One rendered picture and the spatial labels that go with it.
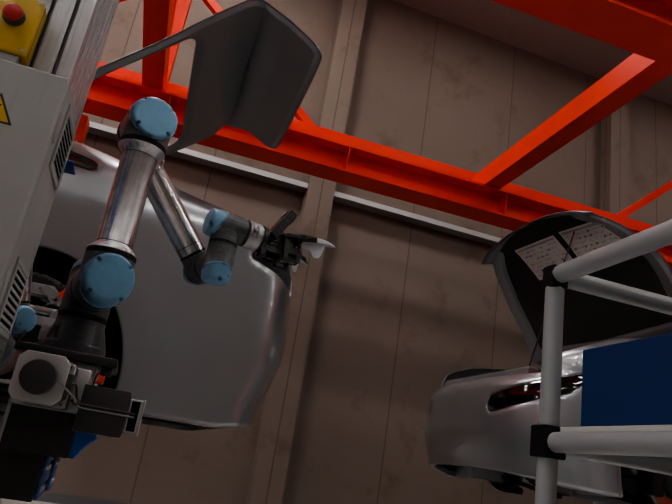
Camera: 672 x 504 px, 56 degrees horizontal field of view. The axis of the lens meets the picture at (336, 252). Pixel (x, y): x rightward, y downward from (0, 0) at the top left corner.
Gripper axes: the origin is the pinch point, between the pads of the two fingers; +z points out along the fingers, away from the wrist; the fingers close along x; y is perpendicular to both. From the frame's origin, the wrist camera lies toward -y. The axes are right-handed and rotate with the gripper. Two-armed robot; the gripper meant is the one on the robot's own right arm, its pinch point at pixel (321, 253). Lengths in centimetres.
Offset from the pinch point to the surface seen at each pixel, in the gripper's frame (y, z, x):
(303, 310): -147, 216, -396
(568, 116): -220, 241, -81
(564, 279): 39, -10, 88
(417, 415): -65, 367, -389
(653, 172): -446, 677, -256
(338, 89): -412, 210, -361
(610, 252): 39, -14, 99
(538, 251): -127, 246, -120
